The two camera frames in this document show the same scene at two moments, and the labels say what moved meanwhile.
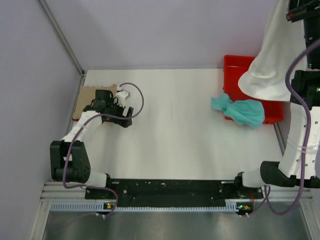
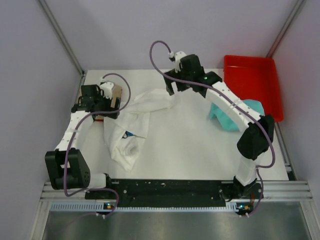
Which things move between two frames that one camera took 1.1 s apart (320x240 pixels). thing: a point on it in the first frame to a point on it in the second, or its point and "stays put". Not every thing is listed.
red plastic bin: (234, 67) stays put
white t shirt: (283, 42) to (126, 133)
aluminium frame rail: (57, 191) stays put
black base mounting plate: (176, 191) stays put
